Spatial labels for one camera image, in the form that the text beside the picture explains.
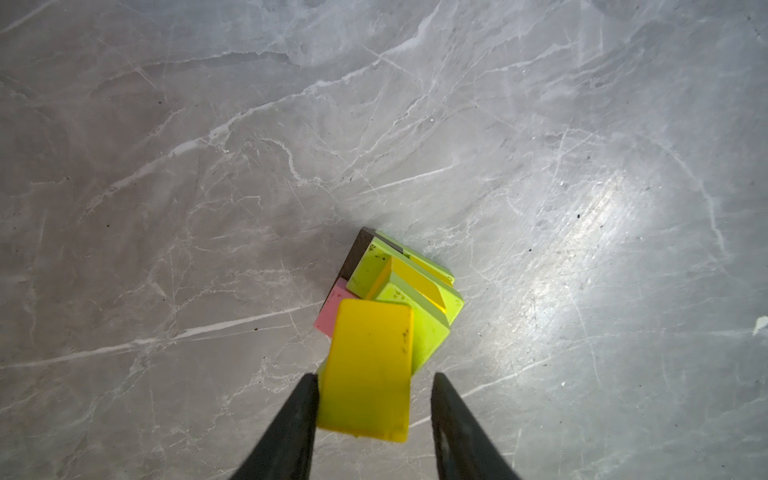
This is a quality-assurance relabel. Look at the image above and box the pink wood block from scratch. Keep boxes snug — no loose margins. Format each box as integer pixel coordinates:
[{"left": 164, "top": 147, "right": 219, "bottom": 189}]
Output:
[{"left": 313, "top": 277, "right": 358, "bottom": 338}]

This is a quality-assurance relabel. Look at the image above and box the green block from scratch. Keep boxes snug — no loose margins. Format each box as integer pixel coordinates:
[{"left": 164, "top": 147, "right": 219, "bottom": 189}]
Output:
[
  {"left": 375, "top": 230, "right": 455, "bottom": 285},
  {"left": 347, "top": 235, "right": 464, "bottom": 325},
  {"left": 373, "top": 279, "right": 451, "bottom": 374}
]

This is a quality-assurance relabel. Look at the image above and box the yellow wedge block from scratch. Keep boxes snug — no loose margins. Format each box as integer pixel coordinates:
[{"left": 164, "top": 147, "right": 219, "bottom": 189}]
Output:
[{"left": 316, "top": 299, "right": 413, "bottom": 443}]

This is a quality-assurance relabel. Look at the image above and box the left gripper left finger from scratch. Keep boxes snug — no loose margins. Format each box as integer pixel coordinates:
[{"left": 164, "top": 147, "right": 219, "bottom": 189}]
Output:
[{"left": 231, "top": 373, "right": 319, "bottom": 479}]

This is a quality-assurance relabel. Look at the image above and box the dark brown wood block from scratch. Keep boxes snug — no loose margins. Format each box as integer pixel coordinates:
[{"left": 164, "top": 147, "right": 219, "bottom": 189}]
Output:
[{"left": 337, "top": 227, "right": 376, "bottom": 280}]

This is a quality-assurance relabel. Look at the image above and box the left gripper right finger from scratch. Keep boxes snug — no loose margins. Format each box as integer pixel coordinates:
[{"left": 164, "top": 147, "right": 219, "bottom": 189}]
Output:
[{"left": 430, "top": 373, "right": 521, "bottom": 480}]

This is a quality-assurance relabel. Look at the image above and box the yellow cube block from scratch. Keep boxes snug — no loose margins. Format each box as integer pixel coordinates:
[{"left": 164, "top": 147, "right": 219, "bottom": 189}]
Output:
[{"left": 365, "top": 257, "right": 447, "bottom": 313}]

